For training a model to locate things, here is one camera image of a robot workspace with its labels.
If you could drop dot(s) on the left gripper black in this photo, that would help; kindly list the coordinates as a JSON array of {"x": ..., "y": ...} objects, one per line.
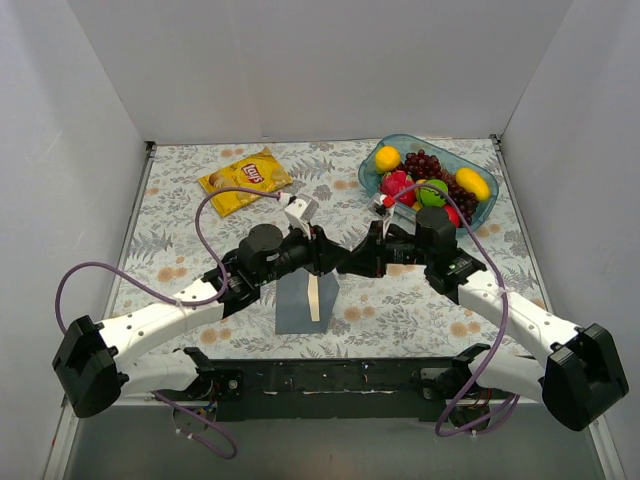
[{"x": 319, "y": 249}]

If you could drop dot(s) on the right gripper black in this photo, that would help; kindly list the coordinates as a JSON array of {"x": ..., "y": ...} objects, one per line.
[{"x": 374, "y": 248}]

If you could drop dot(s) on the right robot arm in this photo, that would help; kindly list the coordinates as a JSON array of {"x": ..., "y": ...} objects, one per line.
[{"x": 546, "y": 338}]

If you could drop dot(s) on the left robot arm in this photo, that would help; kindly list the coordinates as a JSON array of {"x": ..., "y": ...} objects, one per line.
[{"x": 125, "y": 339}]

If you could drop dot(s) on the teal plastic fruit basket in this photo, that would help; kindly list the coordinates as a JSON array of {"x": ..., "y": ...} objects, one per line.
[{"x": 371, "y": 180}]

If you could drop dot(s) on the green ball fruit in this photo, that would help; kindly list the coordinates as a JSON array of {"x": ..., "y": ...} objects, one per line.
[{"x": 431, "y": 195}]

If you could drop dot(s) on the small orange fruit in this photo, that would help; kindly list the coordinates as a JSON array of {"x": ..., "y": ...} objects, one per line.
[{"x": 419, "y": 185}]

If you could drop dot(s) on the red apple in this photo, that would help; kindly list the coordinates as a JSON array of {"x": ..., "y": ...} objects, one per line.
[{"x": 452, "y": 215}]

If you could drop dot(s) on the yellow Lays chips bag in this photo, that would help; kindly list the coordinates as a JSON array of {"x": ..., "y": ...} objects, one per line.
[{"x": 259, "y": 172}]

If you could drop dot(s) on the yellow lemon left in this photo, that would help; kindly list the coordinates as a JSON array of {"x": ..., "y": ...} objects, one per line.
[{"x": 387, "y": 159}]

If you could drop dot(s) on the purple grape bunch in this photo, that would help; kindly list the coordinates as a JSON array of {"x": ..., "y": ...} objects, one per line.
[{"x": 420, "y": 165}]

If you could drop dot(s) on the floral tablecloth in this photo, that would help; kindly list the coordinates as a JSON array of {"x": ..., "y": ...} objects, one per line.
[{"x": 174, "y": 242}]

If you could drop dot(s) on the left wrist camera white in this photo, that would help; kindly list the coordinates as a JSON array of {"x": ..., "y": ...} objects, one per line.
[{"x": 299, "y": 212}]

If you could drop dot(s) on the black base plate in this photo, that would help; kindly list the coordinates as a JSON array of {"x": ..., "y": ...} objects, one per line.
[{"x": 242, "y": 390}]

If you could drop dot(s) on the aluminium frame rail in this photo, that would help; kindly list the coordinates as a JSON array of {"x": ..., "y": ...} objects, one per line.
[{"x": 94, "y": 387}]

